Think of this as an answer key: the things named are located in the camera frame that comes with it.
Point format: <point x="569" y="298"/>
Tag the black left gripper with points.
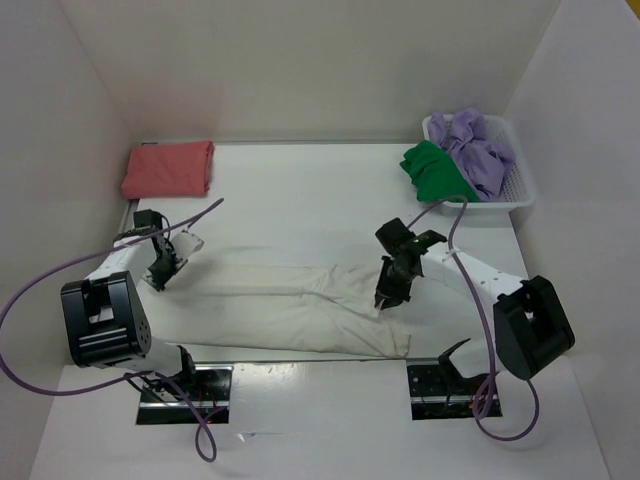
<point x="158" y="281"/>

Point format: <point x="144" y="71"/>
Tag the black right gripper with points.
<point x="391" y="294"/>

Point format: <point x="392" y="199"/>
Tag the red t shirt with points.
<point x="168" y="170"/>

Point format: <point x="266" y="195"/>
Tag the cream white t shirt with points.
<point x="222" y="298"/>

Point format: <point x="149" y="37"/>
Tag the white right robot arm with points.
<point x="527" y="323"/>

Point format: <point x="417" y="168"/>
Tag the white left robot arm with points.
<point x="106" y="324"/>

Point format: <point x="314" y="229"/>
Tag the green t shirt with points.
<point x="434" y="174"/>

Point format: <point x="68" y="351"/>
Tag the purple t shirt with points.
<point x="485" y="164"/>

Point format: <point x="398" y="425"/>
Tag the white plastic basket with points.
<point x="518" y="191"/>

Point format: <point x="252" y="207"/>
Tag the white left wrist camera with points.
<point x="186" y="243"/>

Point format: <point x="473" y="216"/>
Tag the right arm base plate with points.
<point x="436" y="395"/>

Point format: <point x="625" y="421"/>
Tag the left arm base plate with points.
<point x="160" y="404"/>

